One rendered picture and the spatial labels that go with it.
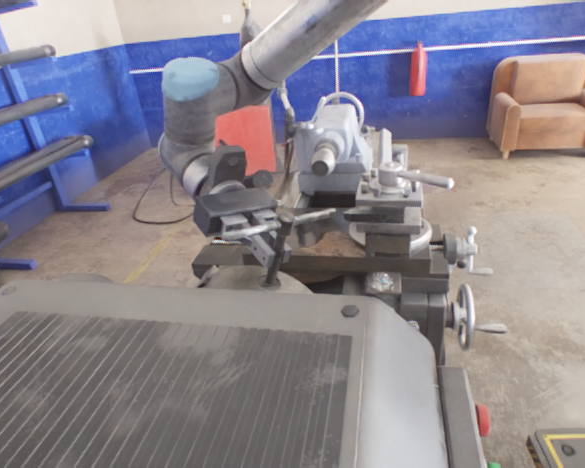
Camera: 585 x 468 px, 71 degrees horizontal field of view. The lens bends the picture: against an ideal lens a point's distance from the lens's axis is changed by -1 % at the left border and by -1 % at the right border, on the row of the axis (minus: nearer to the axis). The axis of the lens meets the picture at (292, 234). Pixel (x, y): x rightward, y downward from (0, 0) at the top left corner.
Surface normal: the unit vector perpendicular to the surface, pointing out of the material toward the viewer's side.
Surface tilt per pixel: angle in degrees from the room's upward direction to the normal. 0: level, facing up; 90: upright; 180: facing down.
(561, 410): 0
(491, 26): 90
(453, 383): 0
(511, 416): 0
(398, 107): 90
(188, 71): 18
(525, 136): 90
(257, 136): 90
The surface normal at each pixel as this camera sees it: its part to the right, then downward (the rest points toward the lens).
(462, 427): -0.10, -0.87
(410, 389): 0.62, -0.60
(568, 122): -0.20, 0.50
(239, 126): 0.15, 0.48
